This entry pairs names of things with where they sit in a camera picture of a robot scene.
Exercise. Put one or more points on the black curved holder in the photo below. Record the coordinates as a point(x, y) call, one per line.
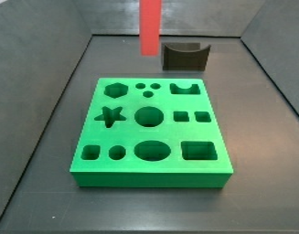
point(185, 56)

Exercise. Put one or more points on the green shape-sorting block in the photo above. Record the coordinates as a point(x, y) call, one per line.
point(152, 136)

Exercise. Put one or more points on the red double-square peg object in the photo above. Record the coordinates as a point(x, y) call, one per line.
point(150, 20)

